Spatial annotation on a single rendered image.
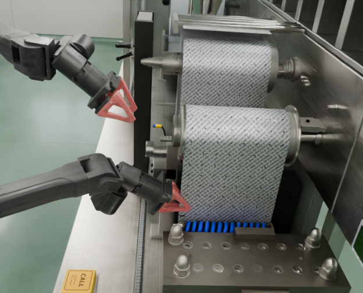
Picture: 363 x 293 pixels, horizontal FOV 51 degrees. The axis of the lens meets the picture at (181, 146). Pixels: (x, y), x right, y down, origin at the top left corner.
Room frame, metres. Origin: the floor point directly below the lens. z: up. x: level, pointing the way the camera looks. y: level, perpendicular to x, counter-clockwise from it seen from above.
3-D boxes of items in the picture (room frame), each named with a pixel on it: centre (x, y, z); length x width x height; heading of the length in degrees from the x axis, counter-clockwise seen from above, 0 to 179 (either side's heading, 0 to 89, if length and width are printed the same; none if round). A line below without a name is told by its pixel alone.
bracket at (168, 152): (0.83, 0.04, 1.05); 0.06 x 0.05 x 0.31; 95
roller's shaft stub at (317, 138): (0.82, -0.29, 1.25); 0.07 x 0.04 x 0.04; 95
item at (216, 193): (0.75, -0.12, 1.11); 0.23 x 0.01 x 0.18; 95
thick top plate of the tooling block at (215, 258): (0.63, -0.18, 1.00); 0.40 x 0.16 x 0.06; 95
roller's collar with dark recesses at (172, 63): (1.04, 0.04, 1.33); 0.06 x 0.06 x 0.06; 5
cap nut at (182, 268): (0.57, -0.02, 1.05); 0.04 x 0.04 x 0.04
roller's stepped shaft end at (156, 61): (1.04, 0.10, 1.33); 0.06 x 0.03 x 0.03; 95
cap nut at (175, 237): (0.67, 0.00, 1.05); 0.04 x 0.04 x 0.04
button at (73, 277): (0.62, 0.22, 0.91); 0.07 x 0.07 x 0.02; 5
